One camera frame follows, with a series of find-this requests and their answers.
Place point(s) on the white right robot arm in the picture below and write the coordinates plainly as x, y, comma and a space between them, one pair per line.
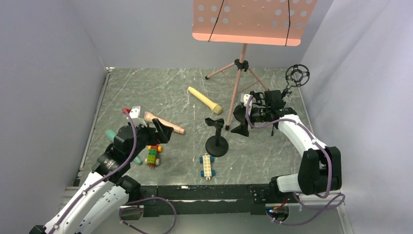
320, 166

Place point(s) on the aluminium frame rail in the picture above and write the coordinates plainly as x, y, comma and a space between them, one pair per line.
75, 91

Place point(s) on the black round-base mic stand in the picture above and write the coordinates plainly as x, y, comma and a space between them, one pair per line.
216, 145

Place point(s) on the colourful toy brick car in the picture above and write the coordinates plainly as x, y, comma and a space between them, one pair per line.
153, 159

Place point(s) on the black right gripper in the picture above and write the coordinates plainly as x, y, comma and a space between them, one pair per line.
246, 115

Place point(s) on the yellow toy microphone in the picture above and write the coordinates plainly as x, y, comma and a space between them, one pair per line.
213, 106

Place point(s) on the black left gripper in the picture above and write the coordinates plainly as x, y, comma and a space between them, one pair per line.
155, 130

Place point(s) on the pink music stand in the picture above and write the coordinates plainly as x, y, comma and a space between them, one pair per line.
264, 22

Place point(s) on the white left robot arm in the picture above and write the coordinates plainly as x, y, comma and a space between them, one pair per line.
107, 186

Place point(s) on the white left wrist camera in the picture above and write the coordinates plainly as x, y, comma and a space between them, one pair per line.
136, 114

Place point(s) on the white blue toy brick car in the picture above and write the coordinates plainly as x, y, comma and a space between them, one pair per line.
207, 172

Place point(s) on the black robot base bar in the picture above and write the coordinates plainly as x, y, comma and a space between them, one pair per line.
207, 199

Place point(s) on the mint green toy microphone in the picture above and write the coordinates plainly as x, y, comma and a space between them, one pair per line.
110, 134

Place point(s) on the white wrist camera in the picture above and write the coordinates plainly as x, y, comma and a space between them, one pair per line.
136, 114
246, 99

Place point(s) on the black shock mount stand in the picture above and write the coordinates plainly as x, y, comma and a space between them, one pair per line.
296, 76

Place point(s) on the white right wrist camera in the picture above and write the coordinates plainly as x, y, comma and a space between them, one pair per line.
246, 99

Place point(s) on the pink toy microphone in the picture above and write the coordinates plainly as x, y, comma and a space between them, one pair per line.
148, 116

